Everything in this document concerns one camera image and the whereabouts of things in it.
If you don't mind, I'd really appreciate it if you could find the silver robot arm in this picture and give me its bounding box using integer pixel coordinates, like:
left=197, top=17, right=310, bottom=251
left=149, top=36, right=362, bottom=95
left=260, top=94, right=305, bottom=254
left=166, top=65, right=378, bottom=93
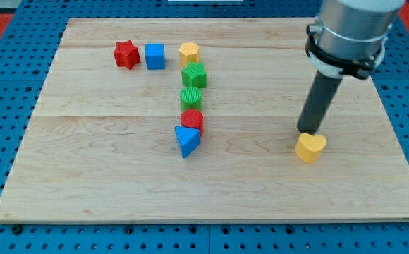
left=305, top=0, right=405, bottom=80

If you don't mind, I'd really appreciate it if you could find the yellow hexagon block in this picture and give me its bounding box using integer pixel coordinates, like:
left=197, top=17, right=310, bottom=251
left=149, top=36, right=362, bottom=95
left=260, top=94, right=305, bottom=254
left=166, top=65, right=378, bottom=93
left=179, top=42, right=200, bottom=67

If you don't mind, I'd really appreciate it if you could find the wooden board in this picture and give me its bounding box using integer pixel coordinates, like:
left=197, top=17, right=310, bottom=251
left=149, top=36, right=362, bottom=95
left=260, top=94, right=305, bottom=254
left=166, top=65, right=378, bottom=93
left=0, top=18, right=409, bottom=224

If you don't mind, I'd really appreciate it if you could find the red cylinder block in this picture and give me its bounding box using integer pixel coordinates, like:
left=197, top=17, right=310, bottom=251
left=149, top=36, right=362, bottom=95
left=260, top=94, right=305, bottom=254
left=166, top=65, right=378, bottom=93
left=180, top=109, right=204, bottom=137

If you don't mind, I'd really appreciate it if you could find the blue triangle block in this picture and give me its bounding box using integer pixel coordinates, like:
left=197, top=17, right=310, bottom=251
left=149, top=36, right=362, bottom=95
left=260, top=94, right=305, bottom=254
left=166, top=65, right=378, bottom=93
left=174, top=126, right=201, bottom=158

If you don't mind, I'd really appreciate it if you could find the green cylinder block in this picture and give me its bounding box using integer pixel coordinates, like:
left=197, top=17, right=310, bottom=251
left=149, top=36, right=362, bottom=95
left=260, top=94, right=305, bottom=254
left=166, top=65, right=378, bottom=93
left=180, top=87, right=202, bottom=111

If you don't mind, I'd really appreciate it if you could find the green star block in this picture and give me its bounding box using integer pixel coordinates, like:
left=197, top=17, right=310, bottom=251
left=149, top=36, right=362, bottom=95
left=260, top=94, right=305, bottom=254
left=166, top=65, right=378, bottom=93
left=181, top=61, right=207, bottom=88

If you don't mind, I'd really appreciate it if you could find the blue cube block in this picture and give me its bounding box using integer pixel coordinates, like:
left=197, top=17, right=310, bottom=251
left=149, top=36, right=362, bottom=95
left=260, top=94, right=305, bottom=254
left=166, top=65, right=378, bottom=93
left=145, top=44, right=165, bottom=70

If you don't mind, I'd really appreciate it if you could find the yellow heart block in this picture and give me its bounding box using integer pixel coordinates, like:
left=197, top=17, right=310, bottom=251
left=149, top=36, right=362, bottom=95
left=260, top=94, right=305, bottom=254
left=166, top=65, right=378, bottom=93
left=294, top=133, right=327, bottom=164

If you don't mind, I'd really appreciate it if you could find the red star block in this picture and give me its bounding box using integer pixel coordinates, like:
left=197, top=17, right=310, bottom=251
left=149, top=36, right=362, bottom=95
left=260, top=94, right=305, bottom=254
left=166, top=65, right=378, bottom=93
left=114, top=40, right=141, bottom=70

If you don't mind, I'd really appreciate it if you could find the black cylindrical pointer tool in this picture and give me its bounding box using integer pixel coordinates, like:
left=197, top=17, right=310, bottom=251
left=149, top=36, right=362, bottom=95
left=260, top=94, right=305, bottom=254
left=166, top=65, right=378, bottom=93
left=296, top=71, right=342, bottom=135

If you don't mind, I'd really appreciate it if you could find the black cable clamp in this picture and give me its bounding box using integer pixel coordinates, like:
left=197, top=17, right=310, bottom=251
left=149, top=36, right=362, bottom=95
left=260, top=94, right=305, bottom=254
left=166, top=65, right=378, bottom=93
left=305, top=23, right=387, bottom=80

